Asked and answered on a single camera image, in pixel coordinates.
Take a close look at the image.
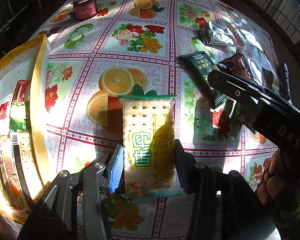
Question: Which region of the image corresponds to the maroon snack bag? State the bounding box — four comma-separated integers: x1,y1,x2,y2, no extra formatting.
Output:
219,51,253,80

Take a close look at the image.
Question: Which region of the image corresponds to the silver black foil snack bag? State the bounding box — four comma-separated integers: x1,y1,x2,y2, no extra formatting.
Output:
241,53,280,94

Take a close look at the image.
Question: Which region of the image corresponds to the dark green biscuit bar pack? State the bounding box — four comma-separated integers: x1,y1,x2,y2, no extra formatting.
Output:
179,51,226,109

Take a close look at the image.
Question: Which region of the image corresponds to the grey foil snack packet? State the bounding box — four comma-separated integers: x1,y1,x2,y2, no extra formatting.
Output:
199,22,237,46

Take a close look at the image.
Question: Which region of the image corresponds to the orange cracker pack with barcode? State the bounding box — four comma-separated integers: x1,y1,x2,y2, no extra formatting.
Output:
0,135,24,210

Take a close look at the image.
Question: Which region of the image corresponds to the green yellow cracker pack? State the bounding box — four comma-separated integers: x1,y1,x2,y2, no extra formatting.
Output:
119,95,183,198

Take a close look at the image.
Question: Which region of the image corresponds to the green white torn snack bag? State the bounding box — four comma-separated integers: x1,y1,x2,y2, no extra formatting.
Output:
9,101,31,132

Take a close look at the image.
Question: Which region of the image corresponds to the red white small snack packet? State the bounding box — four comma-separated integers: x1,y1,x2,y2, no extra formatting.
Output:
0,93,13,136

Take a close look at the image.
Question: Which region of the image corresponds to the small red candy packet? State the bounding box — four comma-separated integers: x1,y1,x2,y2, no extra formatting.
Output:
12,80,31,102

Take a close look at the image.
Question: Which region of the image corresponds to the green crinkled snack packet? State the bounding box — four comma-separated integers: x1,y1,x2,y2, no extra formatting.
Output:
229,101,252,129

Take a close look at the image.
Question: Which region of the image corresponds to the person's right hand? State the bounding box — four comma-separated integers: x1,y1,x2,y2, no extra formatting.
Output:
256,149,290,205

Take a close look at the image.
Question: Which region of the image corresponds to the black flashlight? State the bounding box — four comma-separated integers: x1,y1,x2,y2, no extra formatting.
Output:
279,63,291,101

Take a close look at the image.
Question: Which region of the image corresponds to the window with grille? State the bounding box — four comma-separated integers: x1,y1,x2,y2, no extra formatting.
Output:
251,0,300,44

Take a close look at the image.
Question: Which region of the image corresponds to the floral fruit vinyl tablecloth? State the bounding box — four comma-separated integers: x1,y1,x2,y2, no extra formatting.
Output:
34,0,278,189

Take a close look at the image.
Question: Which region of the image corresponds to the yellow cardboard box tray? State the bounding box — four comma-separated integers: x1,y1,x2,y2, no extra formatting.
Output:
0,34,51,224

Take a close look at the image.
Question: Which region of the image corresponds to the dark red cork-topped jar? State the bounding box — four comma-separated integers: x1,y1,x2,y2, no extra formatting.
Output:
72,0,97,21

